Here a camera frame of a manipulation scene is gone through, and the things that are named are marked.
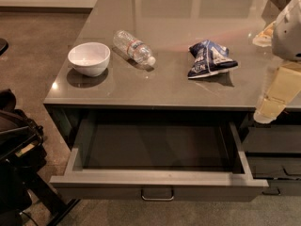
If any right lower drawer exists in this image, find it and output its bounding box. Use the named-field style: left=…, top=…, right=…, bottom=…
left=246, top=155, right=301, bottom=197

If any metal top drawer handle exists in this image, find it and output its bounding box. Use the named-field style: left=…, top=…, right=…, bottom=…
left=141, top=188, right=174, bottom=202

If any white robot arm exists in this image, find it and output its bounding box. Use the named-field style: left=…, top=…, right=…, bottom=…
left=252, top=0, right=301, bottom=124

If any grey cabinet counter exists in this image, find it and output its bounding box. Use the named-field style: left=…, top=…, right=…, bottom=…
left=43, top=0, right=301, bottom=202

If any clear plastic water bottle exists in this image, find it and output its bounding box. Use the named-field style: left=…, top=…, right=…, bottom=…
left=113, top=30, right=156, bottom=66

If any dark round object left edge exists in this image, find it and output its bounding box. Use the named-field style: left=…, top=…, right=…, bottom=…
left=0, top=38, right=8, bottom=56

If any grey top drawer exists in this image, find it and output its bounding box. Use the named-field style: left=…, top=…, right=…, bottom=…
left=51, top=110, right=268, bottom=202

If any right top drawer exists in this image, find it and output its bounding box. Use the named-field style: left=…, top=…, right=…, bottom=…
left=242, top=125, right=301, bottom=153

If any white ceramic bowl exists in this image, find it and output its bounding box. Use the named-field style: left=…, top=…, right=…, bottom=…
left=68, top=42, right=111, bottom=77

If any blue white chip bag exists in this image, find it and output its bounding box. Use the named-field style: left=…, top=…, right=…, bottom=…
left=187, top=40, right=238, bottom=79

